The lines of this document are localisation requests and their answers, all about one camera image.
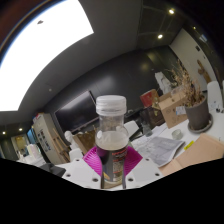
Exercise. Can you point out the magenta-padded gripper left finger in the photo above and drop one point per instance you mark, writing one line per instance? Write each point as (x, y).
(80, 170)

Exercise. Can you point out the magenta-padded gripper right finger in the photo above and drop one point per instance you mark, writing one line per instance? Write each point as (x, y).
(143, 170)

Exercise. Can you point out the clear drink bottle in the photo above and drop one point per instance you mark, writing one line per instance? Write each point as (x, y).
(111, 143)

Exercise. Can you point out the white chair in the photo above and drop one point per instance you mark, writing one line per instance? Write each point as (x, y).
(131, 128)
(76, 155)
(215, 95)

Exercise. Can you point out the black box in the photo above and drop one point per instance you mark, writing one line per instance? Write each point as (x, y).
(55, 169)

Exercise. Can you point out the grey newspaper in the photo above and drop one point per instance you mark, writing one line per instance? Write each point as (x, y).
(160, 148)

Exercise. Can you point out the wooden easel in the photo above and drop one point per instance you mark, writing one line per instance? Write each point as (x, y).
(61, 146)

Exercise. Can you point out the grey glass bottle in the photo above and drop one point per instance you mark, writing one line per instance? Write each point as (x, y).
(147, 129)

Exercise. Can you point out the white shelf cabinet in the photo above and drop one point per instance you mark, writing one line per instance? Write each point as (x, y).
(45, 136)

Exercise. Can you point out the small white cup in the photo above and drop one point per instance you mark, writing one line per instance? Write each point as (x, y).
(177, 134)

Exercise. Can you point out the small yellow tag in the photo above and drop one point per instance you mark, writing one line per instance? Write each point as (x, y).
(189, 145)

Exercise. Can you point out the brown cardboard box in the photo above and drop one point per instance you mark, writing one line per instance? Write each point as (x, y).
(171, 111)

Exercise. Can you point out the grey plant saucer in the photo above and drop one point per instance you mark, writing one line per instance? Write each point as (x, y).
(200, 130)

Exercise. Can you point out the red box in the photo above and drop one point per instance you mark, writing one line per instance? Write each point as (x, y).
(149, 97)

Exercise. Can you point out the grey pot with dried plant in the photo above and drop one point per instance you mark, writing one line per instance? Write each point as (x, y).
(198, 115)

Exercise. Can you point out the white ceiling light panel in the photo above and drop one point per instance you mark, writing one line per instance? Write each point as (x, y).
(40, 50)

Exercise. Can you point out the recessed ceiling spotlights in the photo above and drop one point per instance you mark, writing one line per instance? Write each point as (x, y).
(160, 36)

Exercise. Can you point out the black wall screen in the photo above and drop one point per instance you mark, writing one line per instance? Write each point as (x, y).
(76, 113)

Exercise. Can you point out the wooden wall figure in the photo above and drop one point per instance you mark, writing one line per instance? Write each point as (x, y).
(202, 70)

